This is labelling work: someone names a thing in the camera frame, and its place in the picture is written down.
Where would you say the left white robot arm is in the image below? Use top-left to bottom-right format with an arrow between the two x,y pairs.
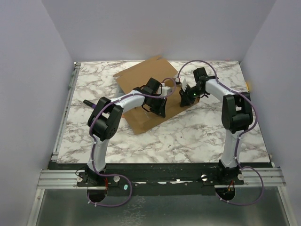
86,78 -> 167,186

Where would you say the brown cardboard box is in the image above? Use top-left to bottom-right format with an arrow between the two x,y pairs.
113,55 -> 190,135

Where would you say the aluminium front extrusion rail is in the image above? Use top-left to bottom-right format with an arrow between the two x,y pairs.
37,166 -> 286,189

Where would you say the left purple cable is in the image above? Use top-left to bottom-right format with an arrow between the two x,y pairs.
88,77 -> 177,208

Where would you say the purple black highlighter marker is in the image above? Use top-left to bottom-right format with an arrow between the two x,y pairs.
83,99 -> 96,109

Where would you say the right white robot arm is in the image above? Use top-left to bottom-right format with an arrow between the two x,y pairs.
176,67 -> 253,184

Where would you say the yellow tape piece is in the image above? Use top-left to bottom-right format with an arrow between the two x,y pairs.
246,81 -> 251,92

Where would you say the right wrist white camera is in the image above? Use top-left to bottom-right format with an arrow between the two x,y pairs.
174,77 -> 189,92

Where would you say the black metal base rail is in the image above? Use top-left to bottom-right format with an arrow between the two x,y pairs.
48,161 -> 245,197

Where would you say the aluminium side rail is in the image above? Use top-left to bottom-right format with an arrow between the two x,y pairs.
50,62 -> 81,162

